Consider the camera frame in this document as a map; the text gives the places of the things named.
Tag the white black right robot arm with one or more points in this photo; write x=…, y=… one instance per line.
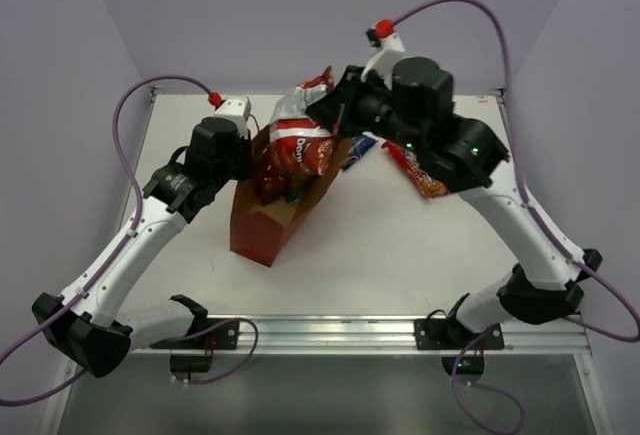
x=414, y=109

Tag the aluminium front mounting rail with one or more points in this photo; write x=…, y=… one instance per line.
x=387, y=335

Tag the small green candy packet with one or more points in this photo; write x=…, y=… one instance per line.
x=292, y=197

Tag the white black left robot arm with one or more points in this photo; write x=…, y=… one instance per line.
x=85, y=322

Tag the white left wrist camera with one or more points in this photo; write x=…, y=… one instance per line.
x=236, y=109

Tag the red Doritos chip bag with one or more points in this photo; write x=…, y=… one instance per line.
x=270, y=181

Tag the red brown paper bag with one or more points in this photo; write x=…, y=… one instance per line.
x=258, y=232

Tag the blue Kettle potato chips bag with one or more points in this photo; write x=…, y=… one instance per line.
x=358, y=149

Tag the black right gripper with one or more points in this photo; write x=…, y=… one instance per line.
x=338, y=111

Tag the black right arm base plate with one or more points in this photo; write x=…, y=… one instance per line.
x=440, y=332

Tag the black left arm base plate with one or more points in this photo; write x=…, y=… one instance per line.
x=222, y=338

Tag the red patterned snack bag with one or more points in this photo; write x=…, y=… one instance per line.
x=407, y=161

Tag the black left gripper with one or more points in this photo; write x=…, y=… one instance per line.
x=242, y=156

